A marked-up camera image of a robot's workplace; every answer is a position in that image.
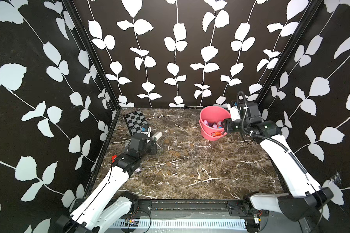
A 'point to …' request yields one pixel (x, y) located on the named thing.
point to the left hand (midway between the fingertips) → (155, 139)
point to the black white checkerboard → (134, 121)
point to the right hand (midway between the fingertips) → (223, 119)
